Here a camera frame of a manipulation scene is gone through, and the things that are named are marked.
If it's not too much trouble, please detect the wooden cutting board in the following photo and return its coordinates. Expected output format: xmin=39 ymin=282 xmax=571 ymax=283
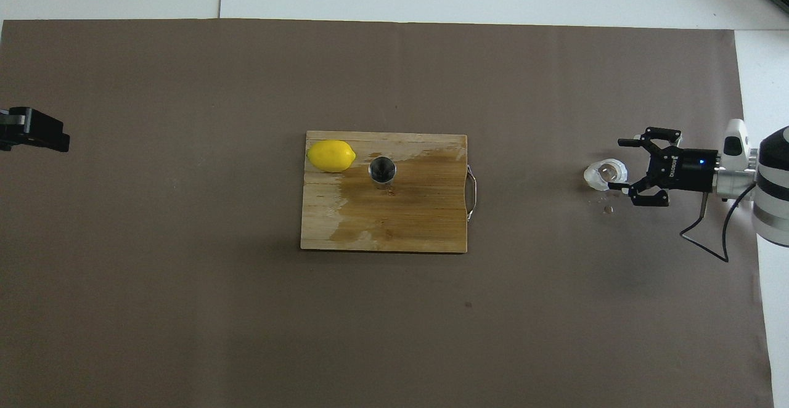
xmin=300 ymin=131 xmax=468 ymax=253

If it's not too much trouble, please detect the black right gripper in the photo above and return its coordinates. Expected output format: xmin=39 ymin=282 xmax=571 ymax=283
xmin=608 ymin=126 xmax=719 ymax=207

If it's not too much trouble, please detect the brown paper table mat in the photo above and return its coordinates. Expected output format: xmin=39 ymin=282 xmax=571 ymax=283
xmin=0 ymin=18 xmax=775 ymax=408

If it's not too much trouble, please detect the clear crinkled plastic cup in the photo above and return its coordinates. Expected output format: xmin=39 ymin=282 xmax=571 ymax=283
xmin=583 ymin=157 xmax=629 ymax=192

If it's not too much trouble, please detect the steel double jigger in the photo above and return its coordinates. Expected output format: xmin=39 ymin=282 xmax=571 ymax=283
xmin=367 ymin=155 xmax=398 ymax=186

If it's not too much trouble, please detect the yellow lemon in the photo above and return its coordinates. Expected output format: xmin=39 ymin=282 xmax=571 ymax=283
xmin=306 ymin=140 xmax=357 ymax=173

